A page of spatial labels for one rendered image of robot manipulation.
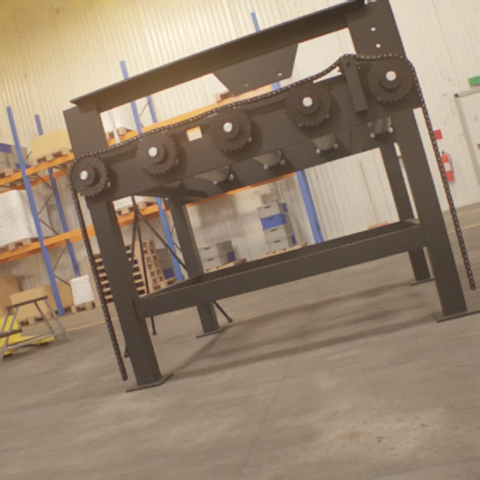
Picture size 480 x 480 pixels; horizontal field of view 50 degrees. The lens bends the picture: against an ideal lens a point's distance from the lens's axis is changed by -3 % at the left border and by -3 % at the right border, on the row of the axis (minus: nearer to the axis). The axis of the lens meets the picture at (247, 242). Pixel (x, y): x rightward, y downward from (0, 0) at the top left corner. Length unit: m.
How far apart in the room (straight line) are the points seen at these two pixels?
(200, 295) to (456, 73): 9.89
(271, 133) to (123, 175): 0.60
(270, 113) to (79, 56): 11.24
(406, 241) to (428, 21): 9.94
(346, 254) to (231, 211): 9.40
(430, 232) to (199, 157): 0.89
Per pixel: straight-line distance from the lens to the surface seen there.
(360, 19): 2.05
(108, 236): 2.13
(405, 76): 1.95
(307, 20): 2.03
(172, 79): 2.14
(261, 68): 2.05
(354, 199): 10.96
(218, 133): 1.97
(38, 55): 13.65
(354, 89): 1.90
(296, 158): 2.90
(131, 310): 2.12
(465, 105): 11.31
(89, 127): 2.22
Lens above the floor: 0.44
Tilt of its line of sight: level
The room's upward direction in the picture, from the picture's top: 15 degrees counter-clockwise
